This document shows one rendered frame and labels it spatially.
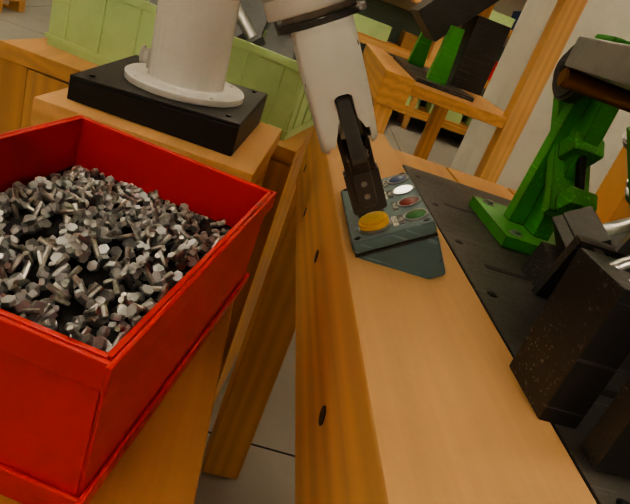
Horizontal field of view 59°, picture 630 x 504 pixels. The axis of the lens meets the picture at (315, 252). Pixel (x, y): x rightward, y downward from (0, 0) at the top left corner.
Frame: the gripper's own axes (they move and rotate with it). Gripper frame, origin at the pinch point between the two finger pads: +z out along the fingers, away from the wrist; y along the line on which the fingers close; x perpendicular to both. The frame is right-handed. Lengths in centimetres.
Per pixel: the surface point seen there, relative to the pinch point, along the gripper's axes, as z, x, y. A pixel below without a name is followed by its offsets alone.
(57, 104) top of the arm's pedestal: -12.7, -37.3, -30.7
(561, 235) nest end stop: 12.4, 18.8, -4.2
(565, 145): 9.0, 26.3, -20.0
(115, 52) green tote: -16, -45, -86
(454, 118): 177, 140, -630
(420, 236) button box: 5.1, 3.8, 2.1
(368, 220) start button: 2.8, -0.4, 0.7
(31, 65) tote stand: -18, -61, -79
